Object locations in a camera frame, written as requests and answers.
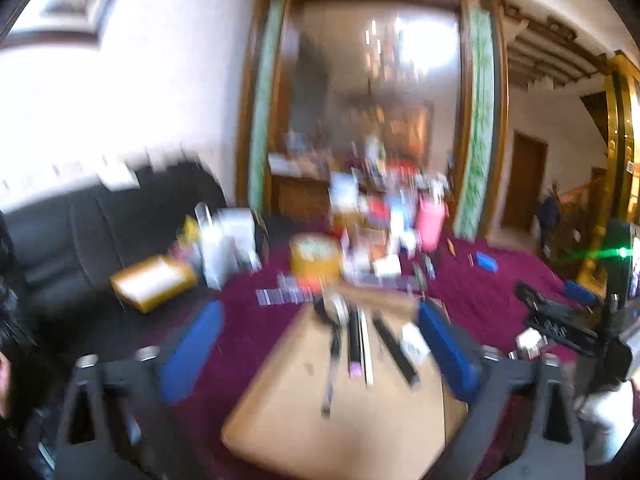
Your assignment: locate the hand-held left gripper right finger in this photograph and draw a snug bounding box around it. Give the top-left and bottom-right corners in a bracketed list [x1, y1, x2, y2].
[417, 300, 586, 480]

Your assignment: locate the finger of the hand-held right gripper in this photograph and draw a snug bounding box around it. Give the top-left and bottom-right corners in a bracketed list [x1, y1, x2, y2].
[515, 282, 601, 358]
[562, 280, 603, 308]

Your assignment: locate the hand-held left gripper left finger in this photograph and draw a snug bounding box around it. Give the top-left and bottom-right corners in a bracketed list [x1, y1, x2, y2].
[55, 300, 226, 480]

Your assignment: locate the large black marker grey tip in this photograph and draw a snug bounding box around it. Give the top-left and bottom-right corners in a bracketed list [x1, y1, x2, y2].
[372, 312, 422, 387]

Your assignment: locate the white stylus pen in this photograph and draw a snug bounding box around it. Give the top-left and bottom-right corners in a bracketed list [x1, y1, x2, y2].
[360, 310, 376, 387]

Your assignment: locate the black marker pink tip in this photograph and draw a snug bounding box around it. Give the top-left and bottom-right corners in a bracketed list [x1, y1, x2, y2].
[347, 310, 364, 378]

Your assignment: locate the thin black pen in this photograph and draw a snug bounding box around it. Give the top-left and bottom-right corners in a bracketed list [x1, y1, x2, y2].
[322, 330, 346, 416]

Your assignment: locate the black tape roll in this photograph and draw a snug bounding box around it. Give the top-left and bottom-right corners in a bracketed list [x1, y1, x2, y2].
[312, 294, 352, 332]

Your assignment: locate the cardboard box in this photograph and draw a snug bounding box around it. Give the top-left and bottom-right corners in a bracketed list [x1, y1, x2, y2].
[222, 287, 468, 480]

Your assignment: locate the person's right forearm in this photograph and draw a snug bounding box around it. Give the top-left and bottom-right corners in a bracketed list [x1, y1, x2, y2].
[575, 385, 637, 467]

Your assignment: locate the wooden stair railing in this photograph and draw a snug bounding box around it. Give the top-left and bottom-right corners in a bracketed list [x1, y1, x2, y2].
[560, 167, 608, 271]

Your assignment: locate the yellow flat box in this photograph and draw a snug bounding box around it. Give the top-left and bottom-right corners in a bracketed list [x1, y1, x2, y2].
[110, 255, 198, 313]

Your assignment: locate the silver pen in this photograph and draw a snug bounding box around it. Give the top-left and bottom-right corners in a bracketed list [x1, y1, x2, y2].
[255, 287, 321, 307]

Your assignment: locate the wooden door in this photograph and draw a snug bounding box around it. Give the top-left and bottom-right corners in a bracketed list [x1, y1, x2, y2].
[502, 132, 548, 233]

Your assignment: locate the pink knit-sleeved bottle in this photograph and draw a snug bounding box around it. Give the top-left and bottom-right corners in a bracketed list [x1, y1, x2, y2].
[415, 195, 447, 253]

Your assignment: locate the yellow tape roll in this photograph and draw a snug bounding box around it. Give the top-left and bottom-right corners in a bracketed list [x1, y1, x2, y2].
[290, 234, 346, 281]

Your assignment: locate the black sofa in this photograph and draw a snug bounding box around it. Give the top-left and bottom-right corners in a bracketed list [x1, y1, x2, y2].
[0, 160, 226, 361]

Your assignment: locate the golden pillar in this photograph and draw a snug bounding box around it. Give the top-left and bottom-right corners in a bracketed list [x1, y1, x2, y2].
[575, 55, 640, 286]

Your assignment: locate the white paper sheet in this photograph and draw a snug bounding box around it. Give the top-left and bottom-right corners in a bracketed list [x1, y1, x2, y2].
[100, 165, 139, 192]

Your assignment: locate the wooden cabinet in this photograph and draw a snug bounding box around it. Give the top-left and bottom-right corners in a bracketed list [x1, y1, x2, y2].
[267, 155, 331, 221]

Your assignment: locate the bamboo print panel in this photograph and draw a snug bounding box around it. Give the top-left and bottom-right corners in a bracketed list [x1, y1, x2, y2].
[247, 0, 286, 211]
[452, 5, 507, 241]

